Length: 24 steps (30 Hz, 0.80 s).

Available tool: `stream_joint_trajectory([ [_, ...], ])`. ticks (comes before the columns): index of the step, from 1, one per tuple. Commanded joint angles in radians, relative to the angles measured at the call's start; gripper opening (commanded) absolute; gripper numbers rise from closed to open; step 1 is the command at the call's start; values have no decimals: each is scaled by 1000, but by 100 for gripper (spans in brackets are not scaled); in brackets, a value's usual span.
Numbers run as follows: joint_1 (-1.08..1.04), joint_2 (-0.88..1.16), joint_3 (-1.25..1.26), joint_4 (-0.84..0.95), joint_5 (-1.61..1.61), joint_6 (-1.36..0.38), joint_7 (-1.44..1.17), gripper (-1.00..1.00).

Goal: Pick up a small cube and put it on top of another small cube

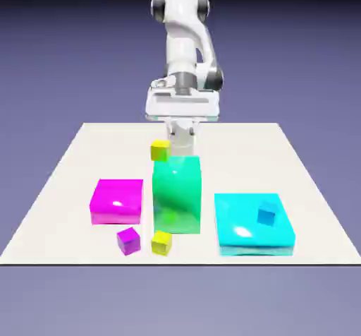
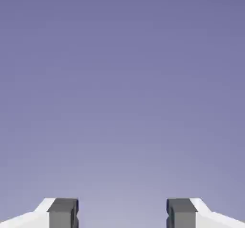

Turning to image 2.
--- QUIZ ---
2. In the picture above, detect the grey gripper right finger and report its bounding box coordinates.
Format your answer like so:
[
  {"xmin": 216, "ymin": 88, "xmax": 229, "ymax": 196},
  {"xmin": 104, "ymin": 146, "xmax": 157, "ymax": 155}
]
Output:
[{"xmin": 166, "ymin": 197, "xmax": 245, "ymax": 228}]

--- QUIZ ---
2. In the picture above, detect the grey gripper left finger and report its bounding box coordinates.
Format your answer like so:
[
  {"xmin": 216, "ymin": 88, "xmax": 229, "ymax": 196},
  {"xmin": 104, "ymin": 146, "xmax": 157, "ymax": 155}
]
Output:
[{"xmin": 0, "ymin": 197, "xmax": 79, "ymax": 228}]

